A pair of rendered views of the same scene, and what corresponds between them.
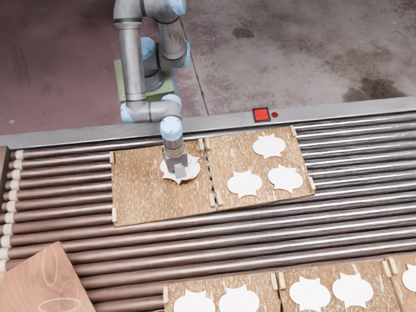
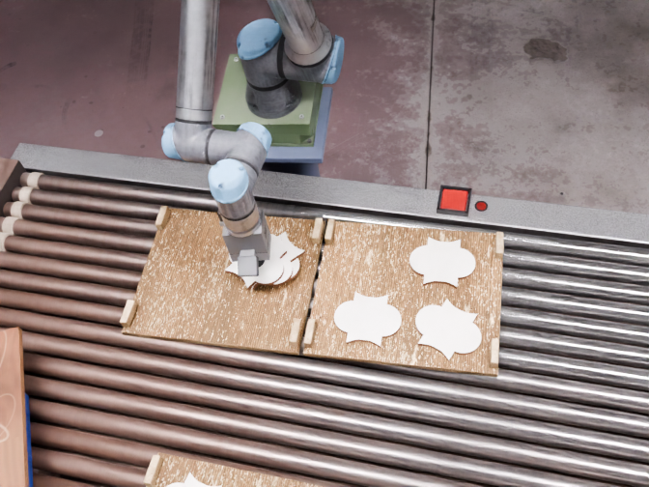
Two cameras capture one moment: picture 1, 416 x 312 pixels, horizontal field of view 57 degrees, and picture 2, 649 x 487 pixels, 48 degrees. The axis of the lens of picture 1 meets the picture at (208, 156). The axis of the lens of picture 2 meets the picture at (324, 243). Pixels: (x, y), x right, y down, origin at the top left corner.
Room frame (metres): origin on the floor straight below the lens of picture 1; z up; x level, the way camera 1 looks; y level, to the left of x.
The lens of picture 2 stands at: (0.04, -0.45, 2.36)
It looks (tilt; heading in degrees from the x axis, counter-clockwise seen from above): 56 degrees down; 28
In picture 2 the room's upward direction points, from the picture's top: 11 degrees counter-clockwise
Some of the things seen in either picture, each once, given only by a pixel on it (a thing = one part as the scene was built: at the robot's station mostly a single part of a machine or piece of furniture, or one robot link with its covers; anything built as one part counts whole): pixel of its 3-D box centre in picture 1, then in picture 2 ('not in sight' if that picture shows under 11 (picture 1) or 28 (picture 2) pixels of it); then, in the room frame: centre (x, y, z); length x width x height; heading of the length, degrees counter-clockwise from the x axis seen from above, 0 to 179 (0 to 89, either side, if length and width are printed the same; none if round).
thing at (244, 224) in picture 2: (173, 145); (238, 213); (0.77, 0.13, 1.16); 0.08 x 0.08 x 0.05
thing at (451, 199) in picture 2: (261, 115); (454, 201); (1.09, -0.25, 0.92); 0.06 x 0.06 x 0.01; 7
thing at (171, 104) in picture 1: (166, 111); (240, 151); (0.87, 0.15, 1.24); 0.11 x 0.11 x 0.08; 3
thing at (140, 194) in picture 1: (161, 181); (227, 275); (0.74, 0.20, 0.93); 0.41 x 0.35 x 0.02; 100
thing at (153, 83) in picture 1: (147, 73); (270, 84); (1.27, 0.29, 1.01); 0.15 x 0.15 x 0.10
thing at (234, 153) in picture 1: (257, 166); (407, 293); (0.81, -0.21, 0.93); 0.41 x 0.35 x 0.02; 100
